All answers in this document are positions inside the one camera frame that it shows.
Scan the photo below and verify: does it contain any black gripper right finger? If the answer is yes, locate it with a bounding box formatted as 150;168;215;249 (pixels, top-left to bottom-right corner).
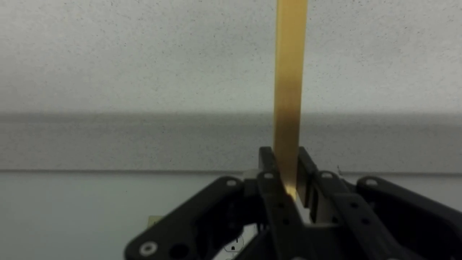
294;145;462;260

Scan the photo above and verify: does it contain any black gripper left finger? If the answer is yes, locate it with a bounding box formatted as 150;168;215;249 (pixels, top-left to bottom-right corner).
122;145;309;260

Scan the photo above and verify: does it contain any wooden spatula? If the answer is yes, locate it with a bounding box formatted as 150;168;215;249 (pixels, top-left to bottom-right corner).
271;0;309;199

